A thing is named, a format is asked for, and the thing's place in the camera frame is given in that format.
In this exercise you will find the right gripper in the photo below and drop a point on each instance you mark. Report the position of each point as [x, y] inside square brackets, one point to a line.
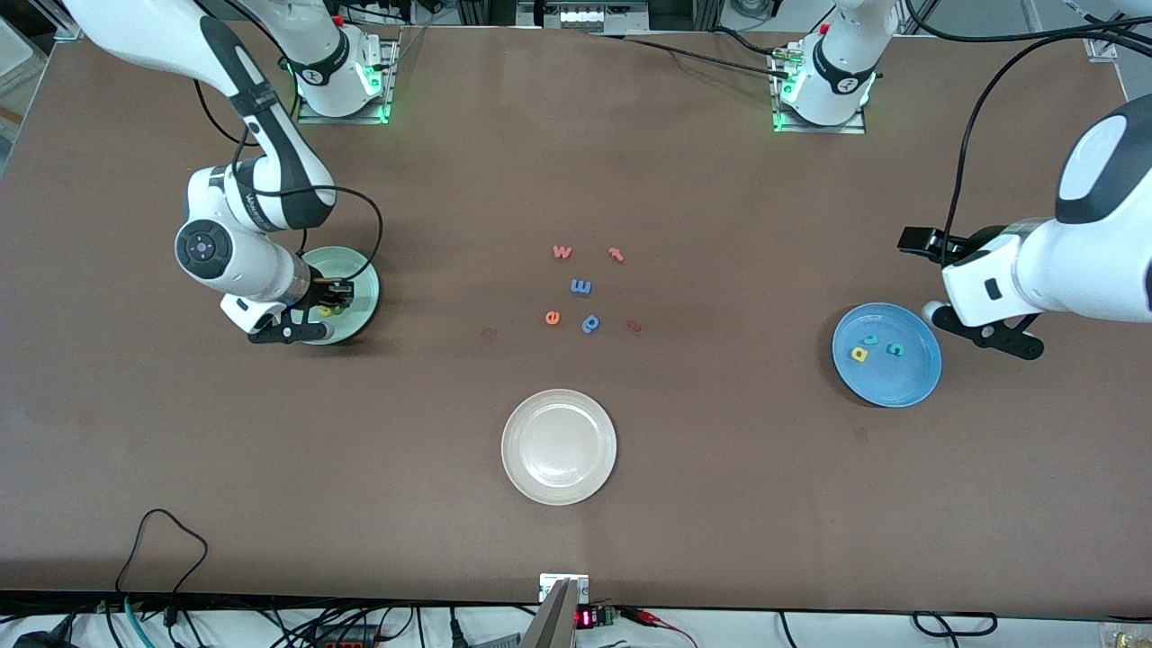
[317, 290]

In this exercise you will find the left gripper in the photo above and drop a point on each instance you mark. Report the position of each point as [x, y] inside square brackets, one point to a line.
[981, 239]

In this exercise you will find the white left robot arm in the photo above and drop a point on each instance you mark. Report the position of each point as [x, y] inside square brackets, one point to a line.
[1098, 261]

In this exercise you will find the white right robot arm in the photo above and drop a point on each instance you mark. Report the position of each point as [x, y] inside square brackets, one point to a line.
[243, 261]

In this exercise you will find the pale green plate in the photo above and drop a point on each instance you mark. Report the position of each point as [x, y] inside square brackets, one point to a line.
[357, 270]

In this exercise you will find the blue plate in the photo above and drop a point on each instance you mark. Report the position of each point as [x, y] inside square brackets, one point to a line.
[886, 378]

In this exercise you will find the blue letter m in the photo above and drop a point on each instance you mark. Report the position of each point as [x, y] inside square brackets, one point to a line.
[581, 287]

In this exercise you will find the blue letter p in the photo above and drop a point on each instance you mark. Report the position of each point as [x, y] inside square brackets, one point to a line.
[589, 324]

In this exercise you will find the red connector block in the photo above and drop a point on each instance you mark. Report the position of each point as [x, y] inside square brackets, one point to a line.
[346, 637]

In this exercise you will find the silver device with lights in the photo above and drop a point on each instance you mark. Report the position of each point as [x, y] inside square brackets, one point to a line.
[580, 15]

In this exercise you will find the white marker plate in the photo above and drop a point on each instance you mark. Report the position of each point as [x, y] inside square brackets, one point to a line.
[583, 585]

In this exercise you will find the red display circuit board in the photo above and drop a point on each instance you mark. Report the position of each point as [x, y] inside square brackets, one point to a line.
[596, 617]

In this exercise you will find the metal table corner bracket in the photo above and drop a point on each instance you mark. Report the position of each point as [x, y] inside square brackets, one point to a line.
[1100, 49]
[65, 32]

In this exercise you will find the grey metal camera bar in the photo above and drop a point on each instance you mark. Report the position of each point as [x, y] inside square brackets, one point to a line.
[558, 623]

